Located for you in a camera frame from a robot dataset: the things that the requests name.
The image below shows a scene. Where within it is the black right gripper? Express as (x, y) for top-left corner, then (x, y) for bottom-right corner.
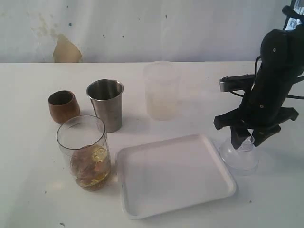
(214, 78), (299, 149)

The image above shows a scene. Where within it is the clear plastic shaker lid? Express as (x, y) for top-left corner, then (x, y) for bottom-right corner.
(219, 136), (259, 176)

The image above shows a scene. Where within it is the stainless steel cup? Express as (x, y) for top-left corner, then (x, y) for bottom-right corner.
(86, 79), (124, 133)

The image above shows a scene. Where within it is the clear plastic shaker body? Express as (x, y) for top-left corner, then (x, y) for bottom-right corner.
(56, 115), (111, 191)

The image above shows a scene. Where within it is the brown wooden cup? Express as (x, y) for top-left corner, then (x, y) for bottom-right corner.
(48, 90), (80, 124)

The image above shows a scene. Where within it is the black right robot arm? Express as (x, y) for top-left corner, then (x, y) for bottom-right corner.
(214, 25), (304, 149)

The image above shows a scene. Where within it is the white plastic tray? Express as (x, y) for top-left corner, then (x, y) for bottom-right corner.
(115, 134), (237, 220)

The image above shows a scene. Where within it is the translucent plastic cup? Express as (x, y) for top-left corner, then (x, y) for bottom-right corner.
(143, 61), (180, 121)

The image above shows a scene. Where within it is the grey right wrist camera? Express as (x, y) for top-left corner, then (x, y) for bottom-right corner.
(219, 74), (255, 92)

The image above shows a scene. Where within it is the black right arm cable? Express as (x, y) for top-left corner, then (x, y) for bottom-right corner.
(231, 4), (304, 100)

